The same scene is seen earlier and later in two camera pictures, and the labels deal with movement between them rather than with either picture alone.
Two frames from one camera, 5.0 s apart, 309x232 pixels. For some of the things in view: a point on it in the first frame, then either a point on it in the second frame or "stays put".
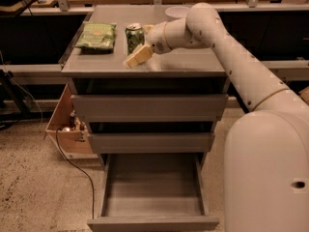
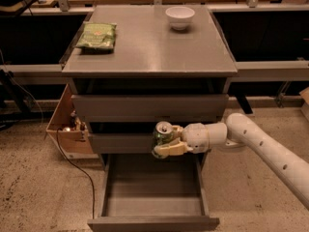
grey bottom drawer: x=154 y=192 stays put
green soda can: x=134 y=37 -> x=162 y=134
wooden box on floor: x=69 y=130 stays put
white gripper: x=156 y=37 -> x=195 y=137
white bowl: x=178 y=12 stays put
